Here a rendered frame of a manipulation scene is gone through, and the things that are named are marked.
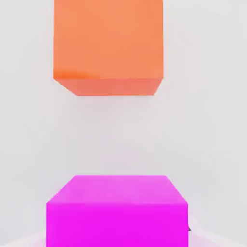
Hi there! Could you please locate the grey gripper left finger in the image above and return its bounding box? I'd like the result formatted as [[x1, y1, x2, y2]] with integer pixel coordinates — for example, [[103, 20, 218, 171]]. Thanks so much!
[[17, 231, 47, 247]]

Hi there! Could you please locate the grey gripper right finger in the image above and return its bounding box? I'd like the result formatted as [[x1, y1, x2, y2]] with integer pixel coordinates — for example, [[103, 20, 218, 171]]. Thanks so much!
[[188, 221, 228, 247]]

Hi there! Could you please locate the small magenta cube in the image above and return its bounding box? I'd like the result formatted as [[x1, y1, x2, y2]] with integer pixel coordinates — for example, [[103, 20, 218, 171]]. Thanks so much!
[[46, 175, 189, 247]]

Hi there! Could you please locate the small orange cube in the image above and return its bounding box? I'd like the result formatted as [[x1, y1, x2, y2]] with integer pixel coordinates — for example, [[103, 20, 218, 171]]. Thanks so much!
[[53, 0, 164, 96]]

